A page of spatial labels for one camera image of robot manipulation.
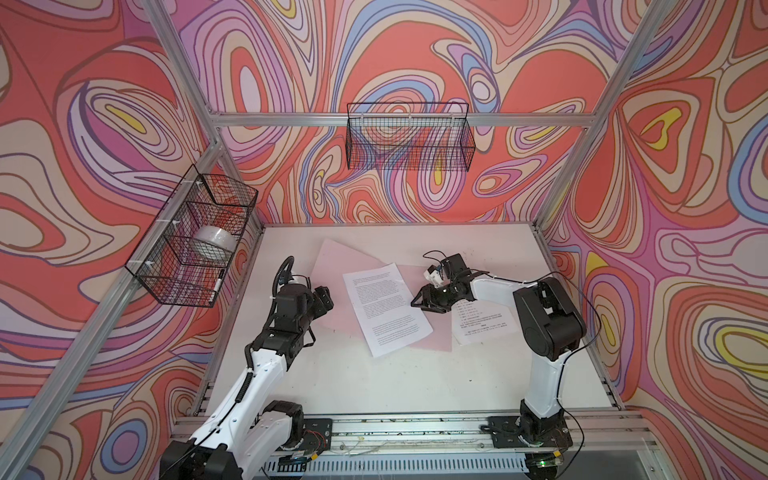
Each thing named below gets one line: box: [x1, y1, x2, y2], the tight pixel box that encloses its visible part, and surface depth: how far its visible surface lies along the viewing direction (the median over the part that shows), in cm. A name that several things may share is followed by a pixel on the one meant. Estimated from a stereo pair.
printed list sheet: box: [451, 299, 520, 346], surface depth 95 cm
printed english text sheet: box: [342, 262, 433, 358], surface depth 95 cm
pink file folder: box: [311, 239, 386, 338], surface depth 98 cm
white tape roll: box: [195, 226, 237, 252], surface depth 76 cm
